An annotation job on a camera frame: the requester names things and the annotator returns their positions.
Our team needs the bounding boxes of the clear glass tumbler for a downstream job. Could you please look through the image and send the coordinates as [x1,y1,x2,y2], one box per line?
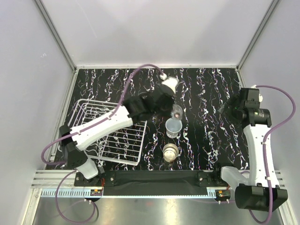
[171,104,183,120]

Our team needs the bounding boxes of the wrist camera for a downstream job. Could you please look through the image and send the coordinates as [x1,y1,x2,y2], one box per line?
[160,74,179,94]
[248,85,263,103]

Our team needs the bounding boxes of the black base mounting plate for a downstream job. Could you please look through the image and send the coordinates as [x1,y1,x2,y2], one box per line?
[74,170,228,196]

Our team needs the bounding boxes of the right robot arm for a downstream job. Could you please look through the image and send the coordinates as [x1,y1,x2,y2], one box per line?
[212,88,288,212]

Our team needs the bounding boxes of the light blue plastic cup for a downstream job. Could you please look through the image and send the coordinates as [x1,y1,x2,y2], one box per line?
[165,118,182,138]

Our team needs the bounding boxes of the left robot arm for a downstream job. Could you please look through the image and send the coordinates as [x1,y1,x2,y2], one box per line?
[59,84,176,186]

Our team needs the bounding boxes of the white wire dish rack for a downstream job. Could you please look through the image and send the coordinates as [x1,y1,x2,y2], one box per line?
[68,99,147,166]

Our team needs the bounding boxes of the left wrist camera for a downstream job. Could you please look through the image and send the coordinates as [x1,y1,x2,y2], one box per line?
[160,74,179,94]

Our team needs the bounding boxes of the steel metal cup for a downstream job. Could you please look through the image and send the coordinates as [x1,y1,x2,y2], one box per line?
[163,143,179,163]

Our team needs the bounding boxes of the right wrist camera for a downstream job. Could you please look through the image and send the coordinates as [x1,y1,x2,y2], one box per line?
[248,85,263,103]

